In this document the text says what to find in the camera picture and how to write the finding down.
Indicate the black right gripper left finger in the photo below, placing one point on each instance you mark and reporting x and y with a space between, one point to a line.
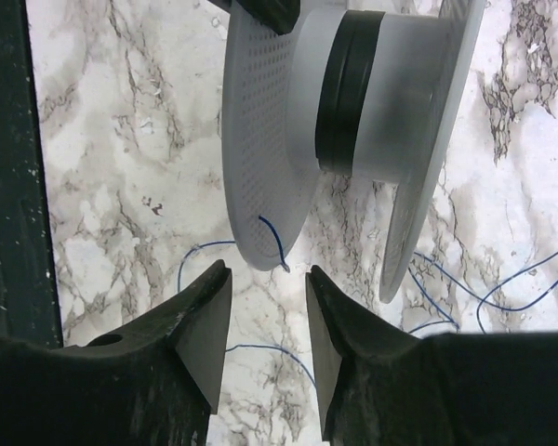
153 381

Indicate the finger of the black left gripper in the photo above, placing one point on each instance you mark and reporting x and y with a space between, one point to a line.
280 16

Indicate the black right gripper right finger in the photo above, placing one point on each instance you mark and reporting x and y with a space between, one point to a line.
377 385

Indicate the white perforated cable spool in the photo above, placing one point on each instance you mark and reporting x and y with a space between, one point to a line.
352 92

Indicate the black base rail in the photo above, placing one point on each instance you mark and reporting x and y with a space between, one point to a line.
29 303

